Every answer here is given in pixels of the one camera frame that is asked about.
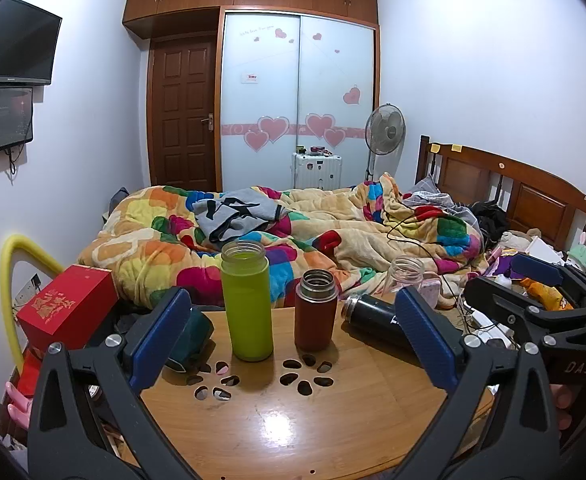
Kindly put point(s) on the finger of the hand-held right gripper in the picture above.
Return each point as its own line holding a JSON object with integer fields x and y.
{"x": 538, "y": 266}
{"x": 498, "y": 297}

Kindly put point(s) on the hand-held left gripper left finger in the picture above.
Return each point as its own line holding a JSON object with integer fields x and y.
{"x": 159, "y": 340}

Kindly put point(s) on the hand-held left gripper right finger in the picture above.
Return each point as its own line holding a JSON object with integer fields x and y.
{"x": 423, "y": 340}

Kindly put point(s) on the dark green cup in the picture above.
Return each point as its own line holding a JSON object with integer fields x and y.
{"x": 198, "y": 335}

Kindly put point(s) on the red-brown thermos cup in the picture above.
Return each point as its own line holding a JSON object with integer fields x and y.
{"x": 314, "y": 317}

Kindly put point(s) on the person's right hand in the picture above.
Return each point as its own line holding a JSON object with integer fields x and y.
{"x": 564, "y": 402}

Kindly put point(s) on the white box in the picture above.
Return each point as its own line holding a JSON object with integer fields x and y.
{"x": 543, "y": 249}

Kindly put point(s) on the orange packet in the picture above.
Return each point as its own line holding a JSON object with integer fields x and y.
{"x": 548, "y": 295}

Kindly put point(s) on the white power strip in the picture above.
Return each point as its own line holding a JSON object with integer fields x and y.
{"x": 483, "y": 327}

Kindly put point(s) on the green and white plush toy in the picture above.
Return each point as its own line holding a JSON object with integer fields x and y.
{"x": 584, "y": 255}

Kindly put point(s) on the black bottle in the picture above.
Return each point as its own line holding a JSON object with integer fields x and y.
{"x": 373, "y": 317}

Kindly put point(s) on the black clothing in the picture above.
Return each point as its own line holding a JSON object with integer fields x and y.
{"x": 493, "y": 222}

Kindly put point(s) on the clear glass jar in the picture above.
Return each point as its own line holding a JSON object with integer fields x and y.
{"x": 403, "y": 272}

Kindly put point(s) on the wooden bed headboard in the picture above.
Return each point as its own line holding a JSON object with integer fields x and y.
{"x": 528, "y": 195}

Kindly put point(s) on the red gift box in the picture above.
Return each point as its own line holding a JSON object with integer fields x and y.
{"x": 68, "y": 305}

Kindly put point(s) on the colourful patchwork blanket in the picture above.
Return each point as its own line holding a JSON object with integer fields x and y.
{"x": 138, "y": 240}

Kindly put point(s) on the grey striped cloth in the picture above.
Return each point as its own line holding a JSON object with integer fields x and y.
{"x": 435, "y": 195}

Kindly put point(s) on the grey and black garment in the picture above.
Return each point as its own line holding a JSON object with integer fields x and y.
{"x": 235, "y": 215}

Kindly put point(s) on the pink plastic item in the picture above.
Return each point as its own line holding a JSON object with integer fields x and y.
{"x": 19, "y": 405}

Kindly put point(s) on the yellow foam tube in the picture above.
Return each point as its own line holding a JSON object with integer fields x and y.
{"x": 15, "y": 250}

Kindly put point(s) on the white suitcase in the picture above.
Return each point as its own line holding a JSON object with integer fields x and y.
{"x": 317, "y": 172}

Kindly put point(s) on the black standing fan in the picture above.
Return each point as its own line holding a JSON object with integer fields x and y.
{"x": 385, "y": 127}

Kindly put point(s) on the brown wooden door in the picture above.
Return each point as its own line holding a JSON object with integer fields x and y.
{"x": 183, "y": 115}

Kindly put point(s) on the wooden wardrobe with heart stickers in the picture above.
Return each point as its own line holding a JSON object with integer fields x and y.
{"x": 293, "y": 85}

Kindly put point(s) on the wall socket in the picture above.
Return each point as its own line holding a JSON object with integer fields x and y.
{"x": 28, "y": 289}

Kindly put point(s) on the small black wall monitor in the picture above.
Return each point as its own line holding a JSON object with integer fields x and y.
{"x": 5, "y": 120}

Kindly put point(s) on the black wall television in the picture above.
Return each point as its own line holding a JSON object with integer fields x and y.
{"x": 15, "y": 42}

